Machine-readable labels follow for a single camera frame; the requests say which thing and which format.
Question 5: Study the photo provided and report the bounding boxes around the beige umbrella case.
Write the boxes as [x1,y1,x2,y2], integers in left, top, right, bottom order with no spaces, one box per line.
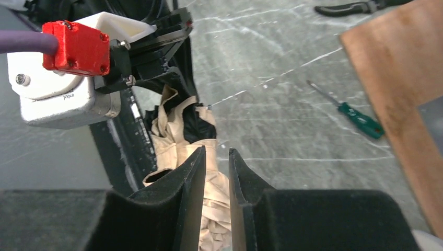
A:
[412,230,442,251]

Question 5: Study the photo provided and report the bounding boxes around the black pliers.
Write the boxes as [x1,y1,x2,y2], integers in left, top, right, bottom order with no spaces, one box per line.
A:
[313,0,411,17]

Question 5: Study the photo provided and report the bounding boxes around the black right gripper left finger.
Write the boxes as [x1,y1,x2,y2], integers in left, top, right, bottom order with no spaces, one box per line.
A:
[1,147,206,250]

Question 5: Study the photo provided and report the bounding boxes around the beige folding umbrella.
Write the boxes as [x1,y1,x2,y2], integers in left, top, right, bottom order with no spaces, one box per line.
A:
[143,85,231,250]

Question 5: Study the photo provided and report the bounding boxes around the green handled screwdriver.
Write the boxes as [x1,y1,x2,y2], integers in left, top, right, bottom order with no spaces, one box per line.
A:
[306,80,384,139]

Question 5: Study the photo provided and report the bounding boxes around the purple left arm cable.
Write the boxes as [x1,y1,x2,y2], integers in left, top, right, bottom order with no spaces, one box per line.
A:
[0,29,60,55]

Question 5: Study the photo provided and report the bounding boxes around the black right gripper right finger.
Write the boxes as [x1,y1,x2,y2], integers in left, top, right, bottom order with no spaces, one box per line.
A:
[229,149,419,250]

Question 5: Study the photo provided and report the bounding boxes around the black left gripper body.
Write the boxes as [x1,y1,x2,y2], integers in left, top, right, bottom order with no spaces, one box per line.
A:
[24,1,197,97]

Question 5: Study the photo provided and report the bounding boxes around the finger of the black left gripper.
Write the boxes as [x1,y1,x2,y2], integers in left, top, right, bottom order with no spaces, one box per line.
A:
[89,89,157,196]

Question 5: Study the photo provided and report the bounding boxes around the wooden board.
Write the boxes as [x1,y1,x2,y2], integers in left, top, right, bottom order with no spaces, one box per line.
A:
[340,1,442,237]

